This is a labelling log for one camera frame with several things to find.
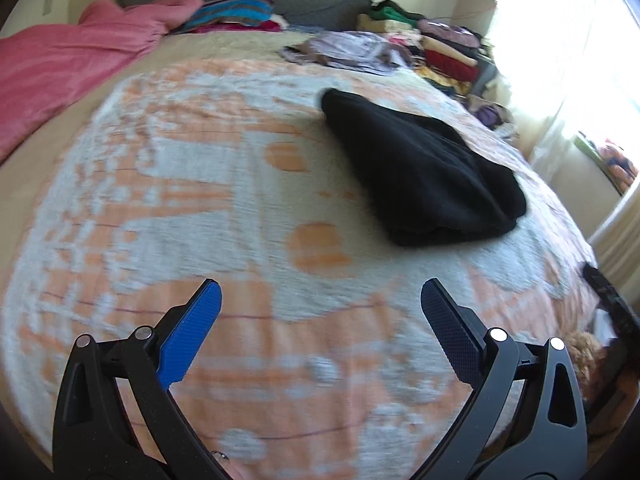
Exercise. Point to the magenta folded cloth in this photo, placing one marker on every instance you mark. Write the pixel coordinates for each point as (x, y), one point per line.
(265, 25)

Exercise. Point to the striped pillow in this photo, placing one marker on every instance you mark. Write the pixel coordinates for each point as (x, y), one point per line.
(235, 12)

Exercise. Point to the wall socket plate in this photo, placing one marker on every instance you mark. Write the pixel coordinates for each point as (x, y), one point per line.
(48, 3)

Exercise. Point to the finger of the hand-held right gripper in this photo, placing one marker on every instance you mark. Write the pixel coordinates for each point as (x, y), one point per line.
(602, 282)

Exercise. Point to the patterned bag of clothes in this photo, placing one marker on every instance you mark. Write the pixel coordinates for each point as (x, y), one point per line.
(490, 112)

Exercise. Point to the lavender garment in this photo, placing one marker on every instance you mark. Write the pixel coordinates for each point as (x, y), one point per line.
(345, 50)

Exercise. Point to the pink quilt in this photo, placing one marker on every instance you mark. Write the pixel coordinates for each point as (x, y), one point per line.
(65, 60)

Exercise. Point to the orange and white blanket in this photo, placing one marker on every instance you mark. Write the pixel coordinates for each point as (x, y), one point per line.
(200, 185)

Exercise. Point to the beige bed sheet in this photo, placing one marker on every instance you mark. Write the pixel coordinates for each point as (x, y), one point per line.
(225, 42)

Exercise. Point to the white curtain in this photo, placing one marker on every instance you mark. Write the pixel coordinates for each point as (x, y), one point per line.
(550, 60)

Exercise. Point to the pile of folded clothes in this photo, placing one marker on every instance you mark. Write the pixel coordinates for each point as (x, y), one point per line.
(440, 45)

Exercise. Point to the tan plush toy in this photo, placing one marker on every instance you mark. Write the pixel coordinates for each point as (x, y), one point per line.
(587, 347)

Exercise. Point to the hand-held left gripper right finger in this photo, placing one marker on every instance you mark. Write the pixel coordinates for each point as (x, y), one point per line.
(450, 330)

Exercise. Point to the black sweater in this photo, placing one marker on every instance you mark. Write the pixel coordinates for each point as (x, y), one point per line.
(425, 180)

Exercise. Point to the person's left hand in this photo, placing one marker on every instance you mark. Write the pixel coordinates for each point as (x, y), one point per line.
(232, 467)

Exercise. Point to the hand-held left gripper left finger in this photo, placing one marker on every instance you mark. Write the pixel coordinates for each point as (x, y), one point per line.
(192, 330)

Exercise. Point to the orange plush toy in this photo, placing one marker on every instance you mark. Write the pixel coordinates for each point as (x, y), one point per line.
(620, 160)

